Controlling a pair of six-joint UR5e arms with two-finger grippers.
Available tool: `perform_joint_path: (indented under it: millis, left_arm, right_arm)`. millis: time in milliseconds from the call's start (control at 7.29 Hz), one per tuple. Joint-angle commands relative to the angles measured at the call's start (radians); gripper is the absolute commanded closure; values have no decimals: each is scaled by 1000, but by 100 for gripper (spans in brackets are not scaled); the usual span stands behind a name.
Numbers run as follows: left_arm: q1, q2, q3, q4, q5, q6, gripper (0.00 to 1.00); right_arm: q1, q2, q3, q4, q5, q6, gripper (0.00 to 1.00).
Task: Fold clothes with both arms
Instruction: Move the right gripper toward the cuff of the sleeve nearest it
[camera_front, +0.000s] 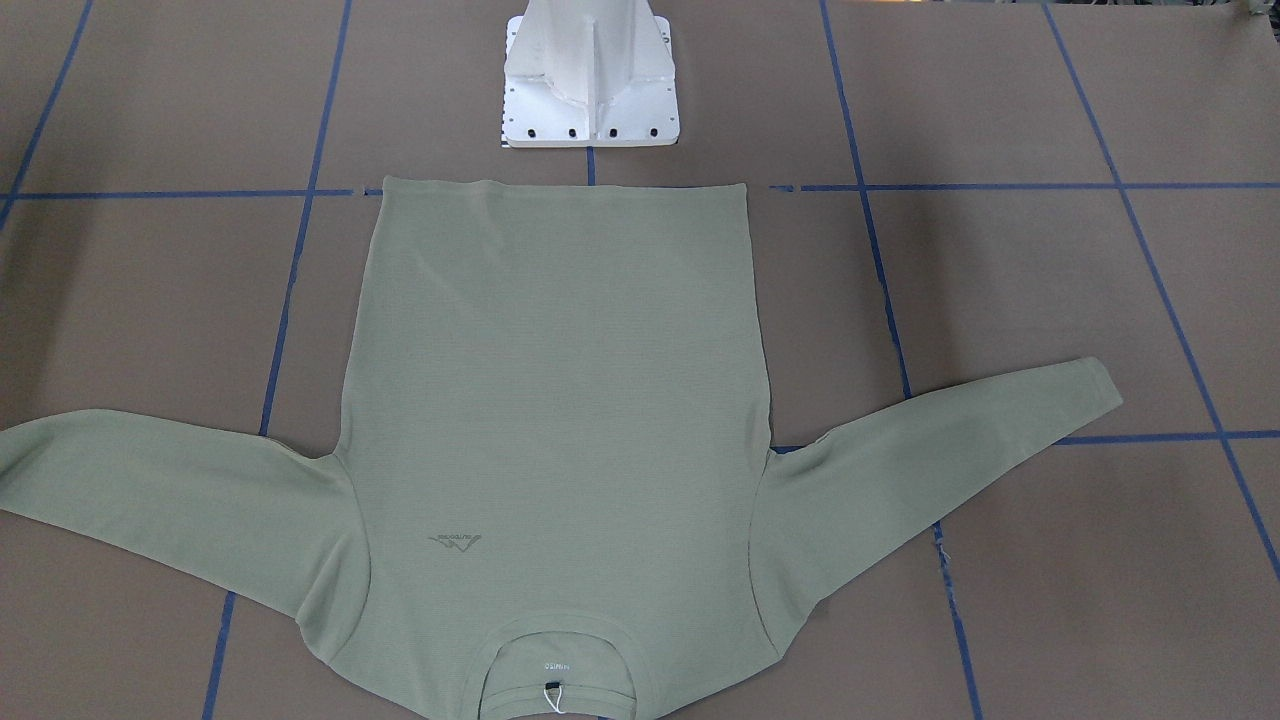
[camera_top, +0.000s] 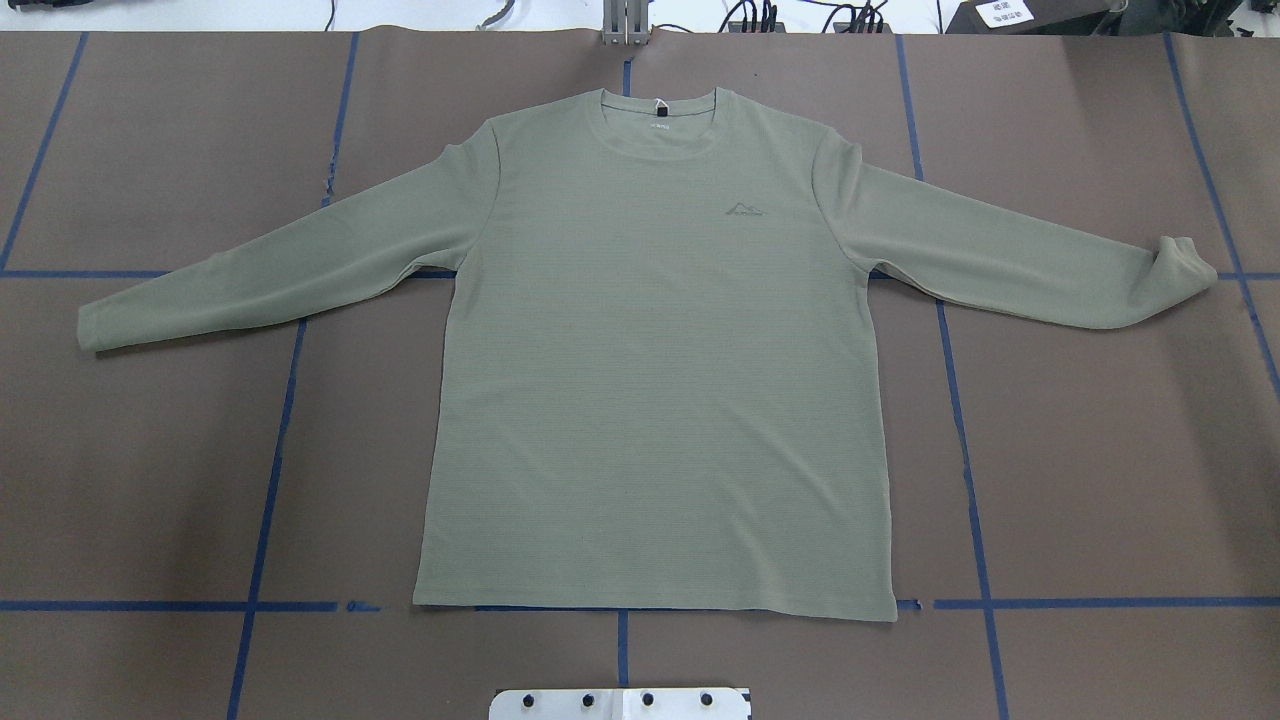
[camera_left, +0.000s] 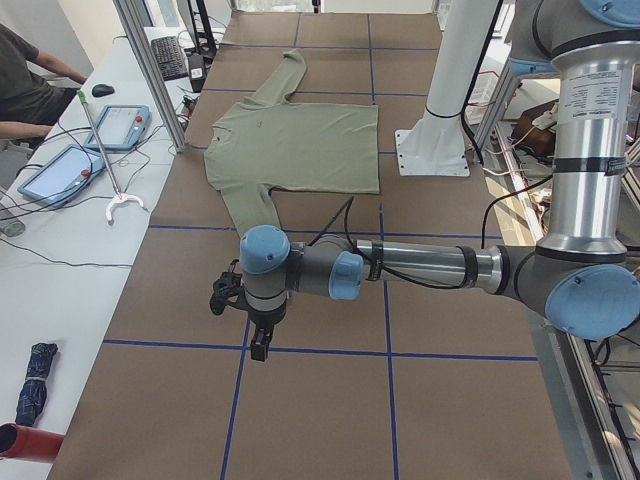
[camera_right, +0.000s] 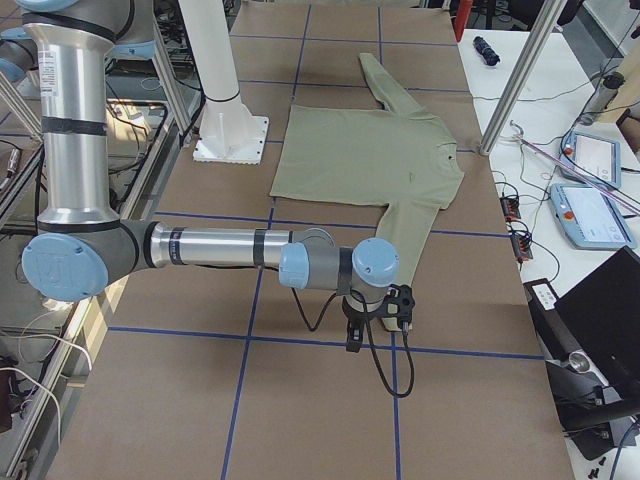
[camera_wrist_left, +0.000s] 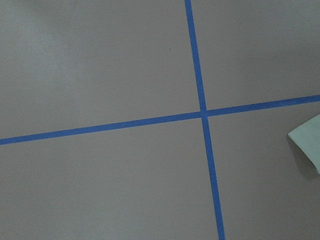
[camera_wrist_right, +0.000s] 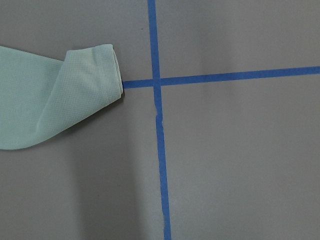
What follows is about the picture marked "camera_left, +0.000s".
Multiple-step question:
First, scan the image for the clear water bottle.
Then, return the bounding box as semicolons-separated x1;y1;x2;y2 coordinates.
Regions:
0;205;26;237

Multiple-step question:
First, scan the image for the teach pendant tablet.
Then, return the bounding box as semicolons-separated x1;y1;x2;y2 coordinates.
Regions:
18;145;105;207
90;105;151;152

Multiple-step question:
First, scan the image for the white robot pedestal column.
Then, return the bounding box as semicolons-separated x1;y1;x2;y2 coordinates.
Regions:
395;1;502;177

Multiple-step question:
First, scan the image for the black computer mouse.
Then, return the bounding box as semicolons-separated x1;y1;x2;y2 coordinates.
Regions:
91;83;115;98

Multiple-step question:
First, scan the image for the far teach pendant tablet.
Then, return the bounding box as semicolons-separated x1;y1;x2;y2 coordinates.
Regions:
90;105;151;152

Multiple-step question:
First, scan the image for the black keyboard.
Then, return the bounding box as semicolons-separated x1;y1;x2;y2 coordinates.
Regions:
150;36;188;81

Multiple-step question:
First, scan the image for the black power adapter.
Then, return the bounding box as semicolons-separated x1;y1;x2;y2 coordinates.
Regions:
187;53;206;93

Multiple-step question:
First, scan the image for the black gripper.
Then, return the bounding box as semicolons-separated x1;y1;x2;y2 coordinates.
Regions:
250;324;274;361

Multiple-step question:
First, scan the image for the reacher grabber stick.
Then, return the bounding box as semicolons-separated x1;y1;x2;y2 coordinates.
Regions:
76;90;148;226

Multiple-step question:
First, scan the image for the seated person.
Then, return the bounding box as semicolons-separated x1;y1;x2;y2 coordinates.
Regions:
1;26;87;147

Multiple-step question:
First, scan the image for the olive green long-sleeve shirt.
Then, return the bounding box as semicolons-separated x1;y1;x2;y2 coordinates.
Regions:
204;49;379;234

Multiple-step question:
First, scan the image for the aluminium frame post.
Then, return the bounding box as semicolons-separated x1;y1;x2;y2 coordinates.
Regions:
113;0;186;153

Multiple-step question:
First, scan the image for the near teach pendant tablet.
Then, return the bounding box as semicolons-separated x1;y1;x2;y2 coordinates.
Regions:
18;145;105;207

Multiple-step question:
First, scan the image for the folded dark blue umbrella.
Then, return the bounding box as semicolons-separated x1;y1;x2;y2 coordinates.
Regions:
15;343;58;427

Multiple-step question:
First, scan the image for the red cylinder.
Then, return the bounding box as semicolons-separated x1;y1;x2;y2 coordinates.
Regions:
1;423;65;463

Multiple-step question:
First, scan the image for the brown box with cables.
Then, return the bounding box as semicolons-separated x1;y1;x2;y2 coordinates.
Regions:
511;100;558;157

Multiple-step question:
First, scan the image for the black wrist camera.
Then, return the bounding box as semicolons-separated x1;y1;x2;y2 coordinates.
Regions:
209;259;244;316

